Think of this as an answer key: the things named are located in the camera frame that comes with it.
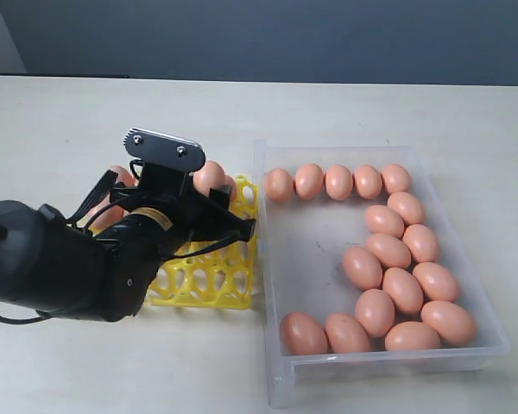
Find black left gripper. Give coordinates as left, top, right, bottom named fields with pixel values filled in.
left=98, top=184, right=256, bottom=263

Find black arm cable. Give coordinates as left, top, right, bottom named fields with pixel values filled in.
left=0, top=159, right=243, bottom=324

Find clear plastic container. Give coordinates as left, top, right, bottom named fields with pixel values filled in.
left=253, top=140, right=509, bottom=408

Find yellow plastic egg tray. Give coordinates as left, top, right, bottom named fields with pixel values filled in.
left=85, top=173, right=260, bottom=311

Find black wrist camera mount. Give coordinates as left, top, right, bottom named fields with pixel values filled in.
left=123, top=128, right=205, bottom=198

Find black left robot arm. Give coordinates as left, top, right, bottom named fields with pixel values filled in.
left=0, top=186, right=256, bottom=322

